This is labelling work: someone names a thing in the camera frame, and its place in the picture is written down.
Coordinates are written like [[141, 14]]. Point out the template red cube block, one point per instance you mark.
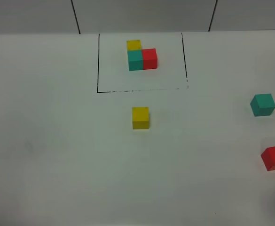
[[149, 58]]

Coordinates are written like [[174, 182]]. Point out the template green cube block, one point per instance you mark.
[[135, 60]]

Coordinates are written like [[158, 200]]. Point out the template yellow cube block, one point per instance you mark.
[[133, 45]]

